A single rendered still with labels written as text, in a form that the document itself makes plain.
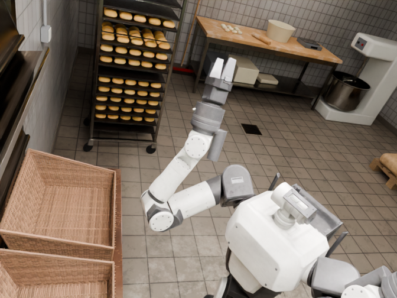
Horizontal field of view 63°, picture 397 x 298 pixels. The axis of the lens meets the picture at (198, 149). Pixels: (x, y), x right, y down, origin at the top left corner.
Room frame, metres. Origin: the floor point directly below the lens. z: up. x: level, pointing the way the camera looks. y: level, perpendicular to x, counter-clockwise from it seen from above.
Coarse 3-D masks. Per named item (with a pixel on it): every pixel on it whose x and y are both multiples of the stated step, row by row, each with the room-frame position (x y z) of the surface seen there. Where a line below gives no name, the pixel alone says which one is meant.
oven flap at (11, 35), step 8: (0, 8) 1.17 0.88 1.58; (0, 16) 1.15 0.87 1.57; (8, 16) 1.22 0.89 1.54; (0, 24) 1.12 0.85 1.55; (8, 24) 1.19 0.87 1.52; (0, 32) 1.09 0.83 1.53; (8, 32) 1.16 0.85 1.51; (16, 32) 1.24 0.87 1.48; (0, 40) 1.06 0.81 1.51; (8, 40) 1.13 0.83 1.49; (16, 40) 1.18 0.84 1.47; (0, 48) 1.03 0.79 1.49; (8, 48) 1.10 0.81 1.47; (16, 48) 1.12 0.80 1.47; (0, 56) 1.01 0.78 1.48; (8, 56) 1.03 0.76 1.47; (0, 64) 0.96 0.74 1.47; (0, 72) 0.92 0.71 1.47
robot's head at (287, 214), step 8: (280, 184) 0.74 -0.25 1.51; (288, 184) 0.75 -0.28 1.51; (280, 192) 0.72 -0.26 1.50; (272, 200) 0.72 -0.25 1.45; (280, 200) 0.70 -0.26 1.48; (296, 200) 0.70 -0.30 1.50; (280, 208) 0.72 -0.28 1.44; (288, 208) 0.69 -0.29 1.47; (304, 208) 0.68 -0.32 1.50; (280, 216) 0.70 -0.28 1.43; (288, 216) 0.69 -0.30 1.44; (296, 216) 0.67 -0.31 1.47; (288, 224) 0.68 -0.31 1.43
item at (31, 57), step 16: (16, 64) 1.12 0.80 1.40; (32, 64) 1.14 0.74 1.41; (0, 80) 0.98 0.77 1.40; (16, 80) 1.00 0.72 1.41; (0, 96) 0.88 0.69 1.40; (16, 96) 0.89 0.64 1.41; (32, 96) 0.93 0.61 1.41; (0, 112) 0.79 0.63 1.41; (0, 128) 0.71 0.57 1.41; (16, 128) 0.73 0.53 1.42; (0, 176) 0.55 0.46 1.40
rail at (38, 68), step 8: (48, 48) 1.28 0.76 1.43; (40, 56) 1.18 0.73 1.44; (40, 64) 1.11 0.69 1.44; (32, 72) 1.04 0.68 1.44; (32, 80) 0.98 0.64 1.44; (32, 88) 0.95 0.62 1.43; (24, 96) 0.87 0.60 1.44; (24, 104) 0.84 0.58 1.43; (16, 112) 0.78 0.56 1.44; (16, 120) 0.74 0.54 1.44; (8, 128) 0.70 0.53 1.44; (8, 136) 0.66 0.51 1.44; (0, 144) 0.62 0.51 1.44; (8, 144) 0.64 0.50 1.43; (0, 152) 0.60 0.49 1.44; (0, 160) 0.57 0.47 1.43
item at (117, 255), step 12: (120, 180) 1.53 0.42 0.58; (120, 192) 1.43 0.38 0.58; (96, 204) 1.28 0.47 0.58; (120, 204) 1.34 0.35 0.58; (120, 216) 1.25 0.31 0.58; (120, 228) 1.17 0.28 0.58; (96, 240) 1.05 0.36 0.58; (108, 240) 1.07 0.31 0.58; (120, 240) 1.09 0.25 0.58; (120, 252) 1.02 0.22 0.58; (120, 264) 0.96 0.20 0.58; (120, 276) 0.90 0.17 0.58; (120, 288) 0.84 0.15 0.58
